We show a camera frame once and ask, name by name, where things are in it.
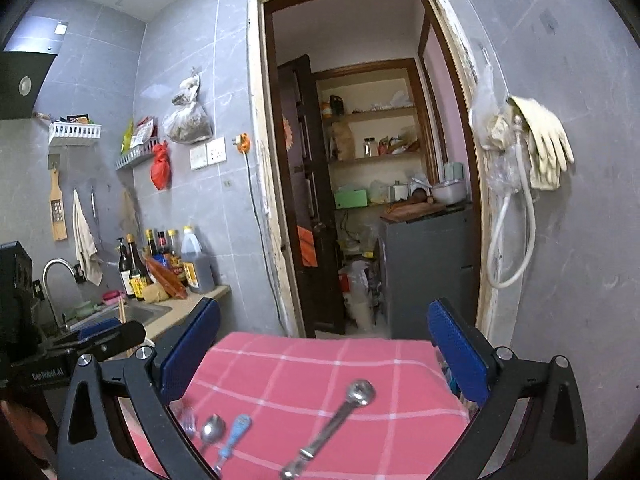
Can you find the pink checked tablecloth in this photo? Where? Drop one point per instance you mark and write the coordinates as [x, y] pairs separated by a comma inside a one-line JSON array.
[[290, 388]]

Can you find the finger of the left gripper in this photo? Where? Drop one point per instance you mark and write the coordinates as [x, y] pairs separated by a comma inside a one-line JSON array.
[[102, 341]]

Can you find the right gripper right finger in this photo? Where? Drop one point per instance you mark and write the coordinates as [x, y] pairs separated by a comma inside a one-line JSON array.
[[529, 422]]

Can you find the blue ceramic handled spoon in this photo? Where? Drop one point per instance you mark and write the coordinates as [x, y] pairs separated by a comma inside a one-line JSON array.
[[239, 427]]

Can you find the red plastic bag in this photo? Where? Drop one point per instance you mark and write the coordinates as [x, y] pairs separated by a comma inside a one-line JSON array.
[[160, 171]]

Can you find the white wall switch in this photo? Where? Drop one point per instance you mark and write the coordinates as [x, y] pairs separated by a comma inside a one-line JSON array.
[[209, 153]]

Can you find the dark grey cabinet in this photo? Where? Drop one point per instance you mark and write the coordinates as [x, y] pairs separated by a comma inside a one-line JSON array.
[[423, 260]]

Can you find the oil jug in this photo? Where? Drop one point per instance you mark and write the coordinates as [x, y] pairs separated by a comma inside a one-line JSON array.
[[196, 263]]

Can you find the metal measuring spoon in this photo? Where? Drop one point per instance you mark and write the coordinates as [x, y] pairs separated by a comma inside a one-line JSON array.
[[359, 394]]

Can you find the yellow rubber gloves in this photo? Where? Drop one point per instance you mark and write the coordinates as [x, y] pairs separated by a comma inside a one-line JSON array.
[[550, 153]]

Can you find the sink faucet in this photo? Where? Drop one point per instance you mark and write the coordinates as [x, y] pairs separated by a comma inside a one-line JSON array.
[[61, 290]]

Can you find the steel sink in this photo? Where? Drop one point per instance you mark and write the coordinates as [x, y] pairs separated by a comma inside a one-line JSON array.
[[135, 311]]

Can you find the large silver spoon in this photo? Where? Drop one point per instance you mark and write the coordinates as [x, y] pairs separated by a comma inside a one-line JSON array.
[[212, 431]]

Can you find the green box on shelf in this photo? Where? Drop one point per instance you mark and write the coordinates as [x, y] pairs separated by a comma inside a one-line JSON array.
[[351, 199]]

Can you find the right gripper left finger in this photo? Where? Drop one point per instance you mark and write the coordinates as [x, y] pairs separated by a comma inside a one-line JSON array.
[[94, 440]]

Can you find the hanging grey bag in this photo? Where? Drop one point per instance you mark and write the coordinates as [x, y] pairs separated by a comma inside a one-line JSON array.
[[188, 123]]

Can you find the silver fork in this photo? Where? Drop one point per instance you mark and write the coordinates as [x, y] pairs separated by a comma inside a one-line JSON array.
[[187, 421]]

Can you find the hanging towel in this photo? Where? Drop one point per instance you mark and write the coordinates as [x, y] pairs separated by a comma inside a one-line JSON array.
[[85, 246]]

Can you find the dark sauce bottle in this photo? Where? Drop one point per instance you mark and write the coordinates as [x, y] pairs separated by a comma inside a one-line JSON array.
[[124, 268]]

